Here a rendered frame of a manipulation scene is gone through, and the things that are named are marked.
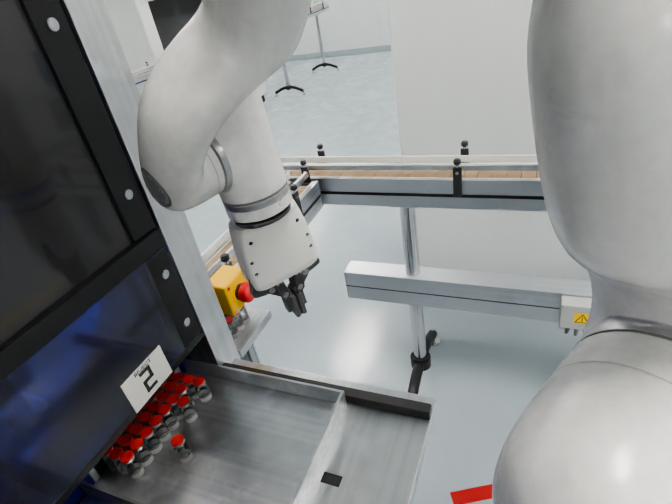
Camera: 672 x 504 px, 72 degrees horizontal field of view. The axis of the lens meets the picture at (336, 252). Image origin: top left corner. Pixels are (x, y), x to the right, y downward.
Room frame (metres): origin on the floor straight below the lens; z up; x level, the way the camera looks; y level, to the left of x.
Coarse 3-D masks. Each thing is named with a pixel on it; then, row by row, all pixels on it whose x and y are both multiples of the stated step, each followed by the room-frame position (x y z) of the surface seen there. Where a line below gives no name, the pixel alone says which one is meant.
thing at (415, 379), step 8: (432, 336) 1.44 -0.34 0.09; (432, 344) 1.48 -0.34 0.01; (416, 360) 1.28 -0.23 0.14; (424, 360) 1.27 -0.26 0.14; (416, 368) 1.25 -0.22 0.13; (424, 368) 1.27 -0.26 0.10; (416, 376) 1.22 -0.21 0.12; (416, 384) 1.19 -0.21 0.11; (408, 392) 1.17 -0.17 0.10; (416, 392) 1.17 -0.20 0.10
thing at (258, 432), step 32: (224, 384) 0.62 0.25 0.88; (256, 384) 0.60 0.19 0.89; (288, 384) 0.57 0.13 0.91; (224, 416) 0.55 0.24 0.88; (256, 416) 0.53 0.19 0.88; (288, 416) 0.52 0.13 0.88; (320, 416) 0.51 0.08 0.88; (192, 448) 0.49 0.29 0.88; (224, 448) 0.48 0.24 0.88; (256, 448) 0.47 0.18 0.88; (288, 448) 0.46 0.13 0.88; (320, 448) 0.43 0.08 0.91; (128, 480) 0.46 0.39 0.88; (160, 480) 0.45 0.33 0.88; (192, 480) 0.44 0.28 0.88; (224, 480) 0.43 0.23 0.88; (256, 480) 0.42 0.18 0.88; (288, 480) 0.41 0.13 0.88
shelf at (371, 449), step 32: (352, 384) 0.56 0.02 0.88; (352, 416) 0.50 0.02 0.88; (384, 416) 0.49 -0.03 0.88; (352, 448) 0.44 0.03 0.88; (384, 448) 0.43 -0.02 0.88; (416, 448) 0.42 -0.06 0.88; (320, 480) 0.40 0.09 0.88; (352, 480) 0.39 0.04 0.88; (384, 480) 0.38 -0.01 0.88; (416, 480) 0.38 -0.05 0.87
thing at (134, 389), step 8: (152, 352) 0.55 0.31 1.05; (160, 352) 0.56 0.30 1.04; (144, 360) 0.54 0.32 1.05; (152, 360) 0.54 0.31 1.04; (160, 360) 0.56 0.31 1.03; (152, 368) 0.54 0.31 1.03; (160, 368) 0.55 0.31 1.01; (168, 368) 0.56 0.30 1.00; (136, 376) 0.51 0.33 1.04; (144, 376) 0.52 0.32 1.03; (152, 376) 0.53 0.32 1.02; (160, 376) 0.54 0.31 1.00; (128, 384) 0.50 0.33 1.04; (136, 384) 0.51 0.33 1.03; (160, 384) 0.54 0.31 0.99; (128, 392) 0.49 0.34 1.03; (136, 392) 0.50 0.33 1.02; (144, 392) 0.51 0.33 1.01; (152, 392) 0.52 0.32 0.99; (136, 400) 0.50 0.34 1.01; (144, 400) 0.51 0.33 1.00; (136, 408) 0.49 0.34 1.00
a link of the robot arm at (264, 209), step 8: (288, 184) 0.54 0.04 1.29; (280, 192) 0.50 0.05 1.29; (288, 192) 0.52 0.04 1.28; (264, 200) 0.49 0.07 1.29; (272, 200) 0.49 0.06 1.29; (280, 200) 0.50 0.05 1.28; (288, 200) 0.51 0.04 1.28; (232, 208) 0.50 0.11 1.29; (240, 208) 0.49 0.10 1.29; (248, 208) 0.49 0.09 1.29; (256, 208) 0.49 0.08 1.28; (264, 208) 0.49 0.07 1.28; (272, 208) 0.49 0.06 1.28; (280, 208) 0.50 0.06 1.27; (232, 216) 0.50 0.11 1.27; (240, 216) 0.49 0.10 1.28; (248, 216) 0.49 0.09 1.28; (256, 216) 0.49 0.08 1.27; (264, 216) 0.49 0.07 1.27
